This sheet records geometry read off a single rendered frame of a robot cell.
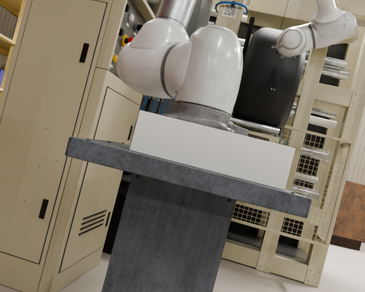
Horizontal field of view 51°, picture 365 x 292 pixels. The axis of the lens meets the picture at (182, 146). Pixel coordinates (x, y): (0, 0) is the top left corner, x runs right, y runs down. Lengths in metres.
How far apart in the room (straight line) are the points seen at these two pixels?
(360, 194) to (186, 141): 4.41
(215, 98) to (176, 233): 0.34
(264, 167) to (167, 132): 0.23
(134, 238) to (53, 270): 0.71
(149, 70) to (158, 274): 0.52
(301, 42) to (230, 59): 0.58
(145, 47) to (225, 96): 0.28
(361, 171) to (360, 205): 1.46
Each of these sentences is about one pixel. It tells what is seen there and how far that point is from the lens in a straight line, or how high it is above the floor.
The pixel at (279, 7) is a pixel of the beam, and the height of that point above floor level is 1.69.
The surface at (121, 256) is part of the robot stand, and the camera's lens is 0.93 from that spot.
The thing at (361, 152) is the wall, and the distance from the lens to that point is 6.56.
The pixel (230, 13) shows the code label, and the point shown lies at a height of 1.49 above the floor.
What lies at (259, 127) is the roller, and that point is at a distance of 2.08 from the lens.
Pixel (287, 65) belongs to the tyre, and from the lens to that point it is 2.02.
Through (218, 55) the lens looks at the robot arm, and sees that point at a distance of 0.97.
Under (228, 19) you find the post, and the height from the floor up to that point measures 1.45.
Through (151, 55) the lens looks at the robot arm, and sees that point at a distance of 1.07.
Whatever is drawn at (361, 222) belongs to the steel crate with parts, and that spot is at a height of 0.35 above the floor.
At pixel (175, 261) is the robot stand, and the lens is 0.92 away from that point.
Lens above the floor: 0.68
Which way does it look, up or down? level
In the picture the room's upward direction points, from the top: 15 degrees clockwise
